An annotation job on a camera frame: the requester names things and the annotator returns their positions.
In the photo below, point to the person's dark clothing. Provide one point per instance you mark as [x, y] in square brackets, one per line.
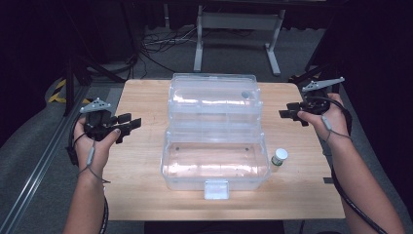
[211, 228]

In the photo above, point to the clear plastic storage box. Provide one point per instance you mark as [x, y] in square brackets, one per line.
[214, 139]

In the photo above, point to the small white-capped bottle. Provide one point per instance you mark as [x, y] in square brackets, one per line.
[279, 156]

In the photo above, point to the grey metal desk frame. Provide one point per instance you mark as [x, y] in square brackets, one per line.
[238, 22]

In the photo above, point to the black tripod stand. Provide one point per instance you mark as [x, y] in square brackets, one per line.
[69, 81]
[319, 70]

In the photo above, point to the small black tape piece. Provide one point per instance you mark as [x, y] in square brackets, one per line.
[328, 180]

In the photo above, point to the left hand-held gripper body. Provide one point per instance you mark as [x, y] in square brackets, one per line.
[97, 125]

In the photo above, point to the person's left hand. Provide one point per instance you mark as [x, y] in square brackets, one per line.
[94, 152]

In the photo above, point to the person's right hand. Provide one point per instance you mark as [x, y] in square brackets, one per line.
[334, 123]

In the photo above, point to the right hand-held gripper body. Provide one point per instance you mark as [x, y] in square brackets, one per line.
[316, 102]

